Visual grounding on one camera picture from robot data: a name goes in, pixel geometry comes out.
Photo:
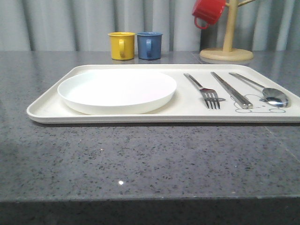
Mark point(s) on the white round plate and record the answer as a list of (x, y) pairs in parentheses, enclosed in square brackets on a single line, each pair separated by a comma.
[(117, 91)]

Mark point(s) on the silver fork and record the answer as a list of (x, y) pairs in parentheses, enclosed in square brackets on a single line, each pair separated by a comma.
[(210, 96)]

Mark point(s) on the silver chopsticks pair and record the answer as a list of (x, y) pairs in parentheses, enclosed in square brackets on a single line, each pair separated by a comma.
[(241, 100)]

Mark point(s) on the silver spoon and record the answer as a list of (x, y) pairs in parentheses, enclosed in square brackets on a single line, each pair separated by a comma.
[(272, 96)]

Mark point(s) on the cream rabbit tray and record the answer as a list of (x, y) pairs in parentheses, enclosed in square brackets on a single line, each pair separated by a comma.
[(186, 105)]

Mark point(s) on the blue enamel mug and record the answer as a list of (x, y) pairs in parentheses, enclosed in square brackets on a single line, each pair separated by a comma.
[(149, 45)]

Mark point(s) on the yellow enamel mug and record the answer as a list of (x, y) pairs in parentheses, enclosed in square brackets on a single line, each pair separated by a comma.
[(122, 45)]

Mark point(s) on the wooden mug tree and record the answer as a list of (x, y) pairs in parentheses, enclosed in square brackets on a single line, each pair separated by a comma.
[(227, 52)]

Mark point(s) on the red mug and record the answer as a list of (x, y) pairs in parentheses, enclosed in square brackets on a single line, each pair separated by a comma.
[(207, 12)]

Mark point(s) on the grey curtain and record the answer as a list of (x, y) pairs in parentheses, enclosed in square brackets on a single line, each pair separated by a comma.
[(83, 25)]

